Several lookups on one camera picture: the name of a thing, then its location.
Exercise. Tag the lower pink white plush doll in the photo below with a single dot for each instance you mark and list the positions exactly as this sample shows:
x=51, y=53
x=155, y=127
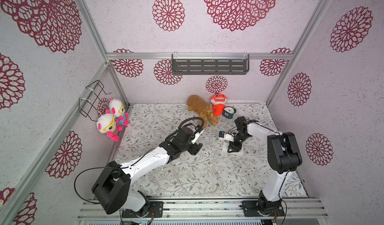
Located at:
x=107, y=124

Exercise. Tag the black wire basket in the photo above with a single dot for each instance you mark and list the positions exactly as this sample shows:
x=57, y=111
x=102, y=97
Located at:
x=88, y=106

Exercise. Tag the red shark plush toy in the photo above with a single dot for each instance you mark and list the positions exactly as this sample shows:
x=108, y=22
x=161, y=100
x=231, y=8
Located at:
x=218, y=100

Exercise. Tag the grey wall shelf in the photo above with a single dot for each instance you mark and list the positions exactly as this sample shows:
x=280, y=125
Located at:
x=210, y=66

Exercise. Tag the upper pink white plush doll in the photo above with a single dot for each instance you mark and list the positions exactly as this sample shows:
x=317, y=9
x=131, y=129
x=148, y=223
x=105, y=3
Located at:
x=116, y=107

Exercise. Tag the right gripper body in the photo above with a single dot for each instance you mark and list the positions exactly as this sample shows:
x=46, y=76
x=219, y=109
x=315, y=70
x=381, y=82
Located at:
x=235, y=145

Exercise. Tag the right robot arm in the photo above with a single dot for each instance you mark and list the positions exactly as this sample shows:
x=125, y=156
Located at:
x=283, y=156

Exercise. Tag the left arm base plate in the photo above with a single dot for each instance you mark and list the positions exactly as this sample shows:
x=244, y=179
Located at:
x=152, y=209

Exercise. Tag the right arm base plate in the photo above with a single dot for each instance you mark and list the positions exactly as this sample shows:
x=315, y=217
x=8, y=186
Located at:
x=254, y=208

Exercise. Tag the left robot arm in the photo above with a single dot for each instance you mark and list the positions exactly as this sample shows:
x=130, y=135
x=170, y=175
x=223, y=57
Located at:
x=112, y=188

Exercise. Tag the brown plush toy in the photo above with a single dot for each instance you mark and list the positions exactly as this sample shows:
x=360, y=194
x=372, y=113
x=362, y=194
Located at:
x=203, y=109

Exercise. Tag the teal alarm clock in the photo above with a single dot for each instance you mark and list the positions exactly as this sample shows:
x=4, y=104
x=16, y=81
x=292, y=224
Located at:
x=229, y=112

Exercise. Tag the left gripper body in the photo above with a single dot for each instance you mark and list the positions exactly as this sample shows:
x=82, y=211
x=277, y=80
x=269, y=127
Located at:
x=184, y=147

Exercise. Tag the white power strip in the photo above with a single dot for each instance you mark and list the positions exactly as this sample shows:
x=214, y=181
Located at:
x=226, y=149

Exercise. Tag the pink white plush doll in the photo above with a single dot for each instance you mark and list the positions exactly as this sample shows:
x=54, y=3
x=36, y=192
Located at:
x=107, y=124
x=116, y=107

